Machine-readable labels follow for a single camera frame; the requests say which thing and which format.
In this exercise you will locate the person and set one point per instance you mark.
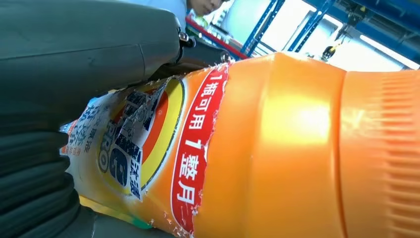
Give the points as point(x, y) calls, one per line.
point(203, 6)

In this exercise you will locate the blue metal shelving rack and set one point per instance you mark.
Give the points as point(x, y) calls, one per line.
point(258, 31)

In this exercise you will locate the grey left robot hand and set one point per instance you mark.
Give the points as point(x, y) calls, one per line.
point(82, 49)

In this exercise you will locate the orange detergent bottle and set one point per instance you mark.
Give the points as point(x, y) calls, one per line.
point(279, 148)

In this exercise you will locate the humanoid robot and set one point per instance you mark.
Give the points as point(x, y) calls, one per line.
point(329, 51)

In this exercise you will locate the red metal pole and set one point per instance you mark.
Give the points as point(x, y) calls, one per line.
point(213, 38)

